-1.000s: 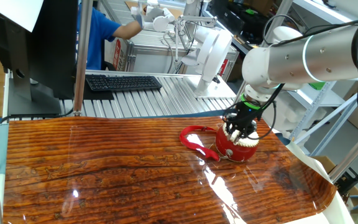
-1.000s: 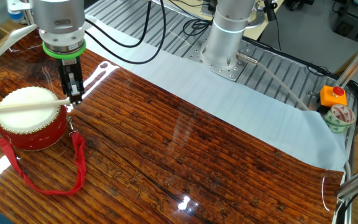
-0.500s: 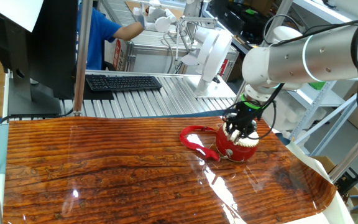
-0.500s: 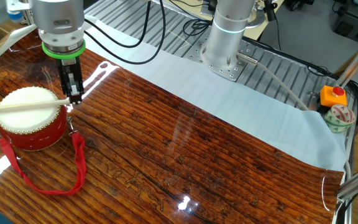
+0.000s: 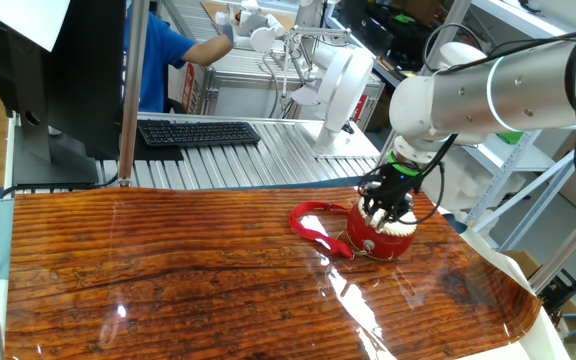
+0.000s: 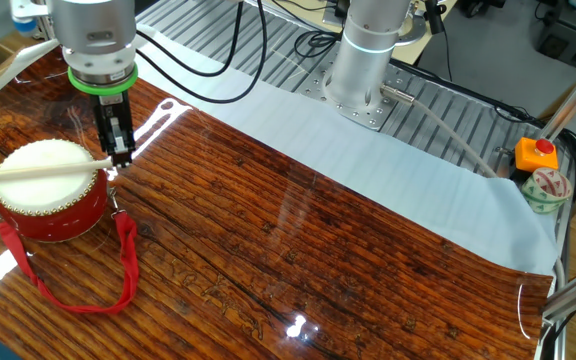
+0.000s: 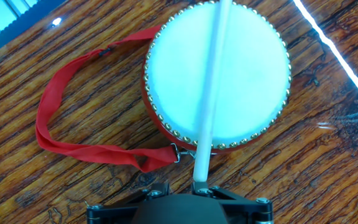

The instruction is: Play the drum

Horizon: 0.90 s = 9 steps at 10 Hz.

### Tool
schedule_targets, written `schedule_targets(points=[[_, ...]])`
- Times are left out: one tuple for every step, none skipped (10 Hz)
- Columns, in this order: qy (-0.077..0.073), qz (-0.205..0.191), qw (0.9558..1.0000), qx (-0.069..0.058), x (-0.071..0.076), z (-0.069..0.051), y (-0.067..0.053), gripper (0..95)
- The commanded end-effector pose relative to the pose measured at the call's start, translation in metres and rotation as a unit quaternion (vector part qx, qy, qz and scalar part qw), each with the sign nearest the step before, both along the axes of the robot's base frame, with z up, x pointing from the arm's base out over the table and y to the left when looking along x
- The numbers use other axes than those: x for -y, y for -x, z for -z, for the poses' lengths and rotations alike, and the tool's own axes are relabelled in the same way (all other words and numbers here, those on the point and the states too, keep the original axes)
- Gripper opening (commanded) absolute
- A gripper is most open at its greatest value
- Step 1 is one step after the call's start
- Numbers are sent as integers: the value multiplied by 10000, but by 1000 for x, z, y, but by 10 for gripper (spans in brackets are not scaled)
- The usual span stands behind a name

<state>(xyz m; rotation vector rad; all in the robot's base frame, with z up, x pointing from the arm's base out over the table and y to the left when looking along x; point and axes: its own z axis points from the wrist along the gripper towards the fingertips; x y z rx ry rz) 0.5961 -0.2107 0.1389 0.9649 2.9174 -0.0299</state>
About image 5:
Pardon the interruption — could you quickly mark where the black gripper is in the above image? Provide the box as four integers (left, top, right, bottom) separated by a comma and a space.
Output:
357, 167, 423, 227

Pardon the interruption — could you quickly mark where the person's bare forearm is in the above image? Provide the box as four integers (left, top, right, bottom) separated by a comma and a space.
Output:
182, 33, 234, 69

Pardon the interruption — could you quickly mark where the red drum with white head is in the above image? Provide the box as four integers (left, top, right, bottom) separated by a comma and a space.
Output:
346, 193, 418, 262

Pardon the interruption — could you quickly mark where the person's blue gloved hand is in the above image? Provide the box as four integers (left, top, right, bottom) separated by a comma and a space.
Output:
220, 22, 239, 46

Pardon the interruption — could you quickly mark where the white foam packaging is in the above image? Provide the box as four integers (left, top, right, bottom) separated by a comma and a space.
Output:
417, 149, 487, 214

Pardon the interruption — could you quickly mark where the white haptic control device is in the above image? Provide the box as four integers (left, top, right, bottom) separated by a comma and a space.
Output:
215, 0, 382, 160

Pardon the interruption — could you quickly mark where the white metal shelf rack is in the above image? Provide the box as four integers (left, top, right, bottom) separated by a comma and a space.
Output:
437, 0, 576, 251

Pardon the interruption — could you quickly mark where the bright green cloth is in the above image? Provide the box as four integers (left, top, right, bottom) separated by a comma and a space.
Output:
495, 130, 525, 146

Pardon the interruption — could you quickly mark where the brown cardboard box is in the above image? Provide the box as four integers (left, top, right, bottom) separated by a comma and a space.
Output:
500, 248, 576, 346

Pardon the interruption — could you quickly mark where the black equipment case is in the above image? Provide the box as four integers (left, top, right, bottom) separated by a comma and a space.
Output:
335, 0, 449, 71

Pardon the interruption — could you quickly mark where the black keyboard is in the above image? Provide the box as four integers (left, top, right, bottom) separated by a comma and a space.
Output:
136, 118, 263, 149

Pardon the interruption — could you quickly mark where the glossy wood grain mat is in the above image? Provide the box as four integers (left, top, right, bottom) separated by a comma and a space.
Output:
5, 185, 543, 360

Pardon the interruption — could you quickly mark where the red and white box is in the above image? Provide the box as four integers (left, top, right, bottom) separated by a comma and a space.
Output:
167, 64, 205, 115

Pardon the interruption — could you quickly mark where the black desk pad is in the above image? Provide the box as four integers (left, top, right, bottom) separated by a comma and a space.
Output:
117, 124, 185, 163

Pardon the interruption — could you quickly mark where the brown flat board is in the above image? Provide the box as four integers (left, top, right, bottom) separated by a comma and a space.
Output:
200, 1, 297, 32

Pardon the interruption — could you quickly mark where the person in blue shirt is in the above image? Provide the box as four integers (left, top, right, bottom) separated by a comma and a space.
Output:
122, 8, 197, 114

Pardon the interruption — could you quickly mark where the round metal pole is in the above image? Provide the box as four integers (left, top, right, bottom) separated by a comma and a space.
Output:
116, 0, 151, 188

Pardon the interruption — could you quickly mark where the black computer monitor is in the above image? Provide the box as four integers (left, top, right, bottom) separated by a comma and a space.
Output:
0, 0, 127, 187

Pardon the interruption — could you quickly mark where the white paper sheet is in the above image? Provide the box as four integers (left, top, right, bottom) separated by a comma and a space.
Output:
0, 0, 72, 53

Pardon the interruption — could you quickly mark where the green wrist adapter ring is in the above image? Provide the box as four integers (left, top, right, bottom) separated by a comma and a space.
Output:
386, 149, 427, 177

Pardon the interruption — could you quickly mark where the red fabric drum strap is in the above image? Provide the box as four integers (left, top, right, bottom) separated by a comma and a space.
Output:
288, 201, 355, 260

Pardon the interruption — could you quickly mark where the aluminium frame cabinet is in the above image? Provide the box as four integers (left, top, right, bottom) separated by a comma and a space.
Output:
202, 67, 387, 132

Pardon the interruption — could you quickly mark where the aluminium frame profile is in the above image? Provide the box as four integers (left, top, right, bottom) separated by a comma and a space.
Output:
527, 192, 576, 295

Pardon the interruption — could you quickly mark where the black perforated bracket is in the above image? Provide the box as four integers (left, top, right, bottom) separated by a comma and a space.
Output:
537, 268, 576, 315

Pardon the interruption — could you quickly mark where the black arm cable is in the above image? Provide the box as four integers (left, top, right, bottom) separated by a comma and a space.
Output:
355, 22, 576, 226

